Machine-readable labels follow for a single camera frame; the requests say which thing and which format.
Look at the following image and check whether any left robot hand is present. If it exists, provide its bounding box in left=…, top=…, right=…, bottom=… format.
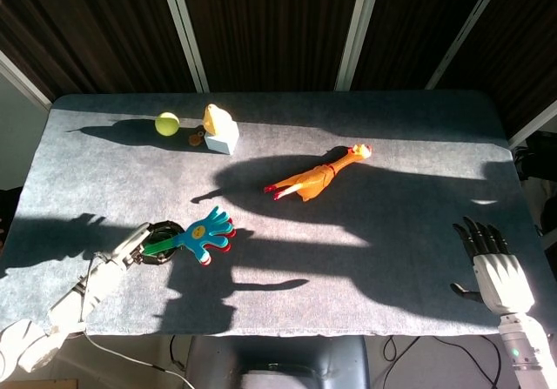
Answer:
left=90, top=219, right=185, bottom=271

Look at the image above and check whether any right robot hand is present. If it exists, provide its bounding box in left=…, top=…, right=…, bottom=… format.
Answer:
left=449, top=216, right=536, bottom=316

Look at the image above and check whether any blue hand-shaped clapper toy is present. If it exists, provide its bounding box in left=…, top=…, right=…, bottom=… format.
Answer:
left=143, top=205, right=237, bottom=266

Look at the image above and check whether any yellow-green tennis ball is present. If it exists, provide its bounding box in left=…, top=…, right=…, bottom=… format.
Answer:
left=154, top=111, right=181, bottom=137

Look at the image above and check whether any white cube block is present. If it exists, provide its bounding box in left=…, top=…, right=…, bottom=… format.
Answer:
left=204, top=121, right=240, bottom=156

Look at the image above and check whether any grey table cloth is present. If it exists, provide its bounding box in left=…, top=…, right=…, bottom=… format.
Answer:
left=0, top=90, right=553, bottom=337

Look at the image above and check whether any yellow pear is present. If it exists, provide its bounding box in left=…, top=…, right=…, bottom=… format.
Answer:
left=203, top=103, right=234, bottom=137

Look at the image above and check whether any orange rubber chicken toy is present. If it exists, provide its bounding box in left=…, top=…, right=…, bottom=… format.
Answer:
left=263, top=144, right=373, bottom=203

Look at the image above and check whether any black cable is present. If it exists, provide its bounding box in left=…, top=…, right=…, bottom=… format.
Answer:
left=382, top=334, right=514, bottom=389

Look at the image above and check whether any black equipment with cables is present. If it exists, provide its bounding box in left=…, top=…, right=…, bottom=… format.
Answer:
left=513, top=130, right=557, bottom=238

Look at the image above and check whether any white cable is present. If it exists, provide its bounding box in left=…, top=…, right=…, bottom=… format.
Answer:
left=82, top=332, right=198, bottom=389

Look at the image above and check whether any white partition frame post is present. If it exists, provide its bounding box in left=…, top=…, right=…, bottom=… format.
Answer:
left=157, top=0, right=211, bottom=93
left=333, top=0, right=381, bottom=92
left=424, top=0, right=510, bottom=91
left=0, top=49, right=54, bottom=111

